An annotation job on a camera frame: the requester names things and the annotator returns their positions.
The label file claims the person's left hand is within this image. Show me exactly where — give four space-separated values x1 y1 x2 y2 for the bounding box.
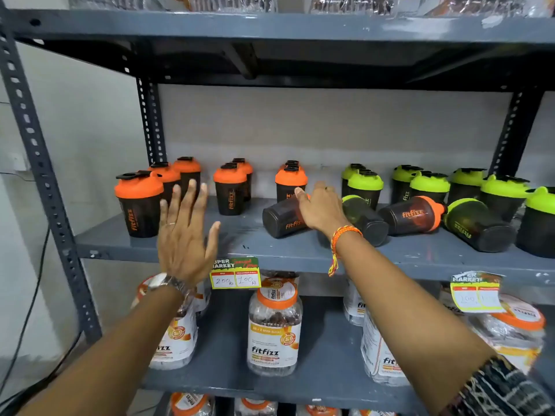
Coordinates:
157 179 221 286

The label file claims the person's right hand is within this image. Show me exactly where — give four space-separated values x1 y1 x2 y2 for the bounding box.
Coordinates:
294 181 353 244

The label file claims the black shaker bottle orange cap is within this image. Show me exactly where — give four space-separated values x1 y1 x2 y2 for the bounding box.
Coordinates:
262 195 311 239

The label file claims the person's left forearm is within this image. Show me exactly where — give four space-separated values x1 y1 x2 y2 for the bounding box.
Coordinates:
17 279 196 416

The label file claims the person's right forearm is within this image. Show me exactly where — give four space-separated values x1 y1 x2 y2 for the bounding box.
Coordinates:
335 231 497 415

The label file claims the row of orange-lid shakers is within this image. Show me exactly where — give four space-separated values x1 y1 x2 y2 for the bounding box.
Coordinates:
114 157 447 239

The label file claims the green yellow price tag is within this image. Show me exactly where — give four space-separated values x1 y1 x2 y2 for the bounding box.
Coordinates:
210 257 262 290
449 271 506 313

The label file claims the grey metal shelving rack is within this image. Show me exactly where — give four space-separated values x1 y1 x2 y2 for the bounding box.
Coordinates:
0 0 555 416

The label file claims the silver wristwatch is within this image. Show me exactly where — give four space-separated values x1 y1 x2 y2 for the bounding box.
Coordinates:
147 273 194 300

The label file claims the group of clear orange-lid jars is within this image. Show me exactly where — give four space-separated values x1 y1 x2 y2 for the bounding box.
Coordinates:
131 270 546 416

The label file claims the row of green-lid shakers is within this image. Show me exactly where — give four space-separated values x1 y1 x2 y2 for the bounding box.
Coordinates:
341 164 555 259

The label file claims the row of clear plastic packages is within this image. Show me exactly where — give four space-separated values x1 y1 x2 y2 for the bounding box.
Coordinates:
69 0 555 18

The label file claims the black patterned sleeve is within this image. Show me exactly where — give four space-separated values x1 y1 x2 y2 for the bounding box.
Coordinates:
441 355 555 416

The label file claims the orange thread bracelet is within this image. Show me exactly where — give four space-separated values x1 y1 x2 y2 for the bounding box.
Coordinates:
328 225 364 278

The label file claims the white wall switch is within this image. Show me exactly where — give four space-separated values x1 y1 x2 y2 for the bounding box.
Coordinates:
8 152 30 173

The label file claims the black cable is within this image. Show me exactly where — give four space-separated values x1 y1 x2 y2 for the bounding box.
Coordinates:
0 331 84 416
0 225 51 399

